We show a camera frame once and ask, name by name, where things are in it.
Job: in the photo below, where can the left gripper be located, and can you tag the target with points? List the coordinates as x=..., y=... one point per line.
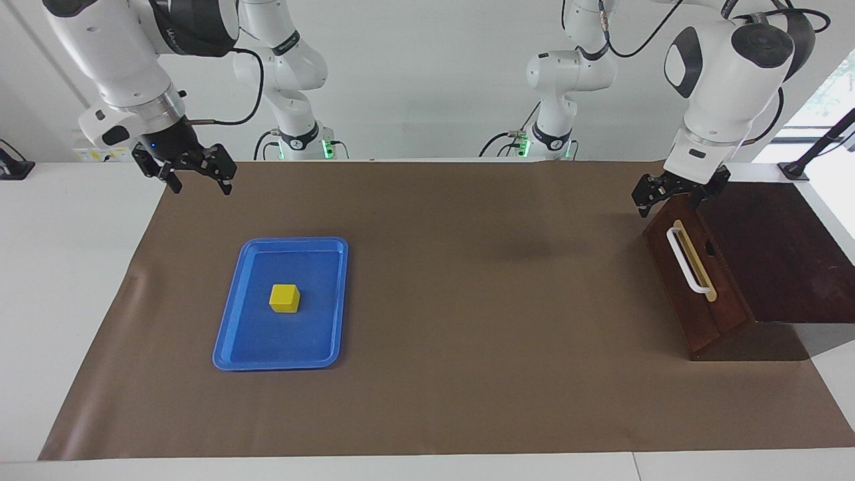
x=685, y=186

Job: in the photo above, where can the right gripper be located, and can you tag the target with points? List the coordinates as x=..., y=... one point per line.
x=170, y=143

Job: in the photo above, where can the dark wooden drawer cabinet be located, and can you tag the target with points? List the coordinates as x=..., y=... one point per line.
x=775, y=254

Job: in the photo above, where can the yellow block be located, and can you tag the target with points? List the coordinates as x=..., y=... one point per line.
x=284, y=298

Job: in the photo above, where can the black stand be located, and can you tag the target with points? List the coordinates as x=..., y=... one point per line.
x=13, y=167
x=818, y=143

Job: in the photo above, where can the blue plastic tray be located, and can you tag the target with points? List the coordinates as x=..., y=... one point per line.
x=267, y=334

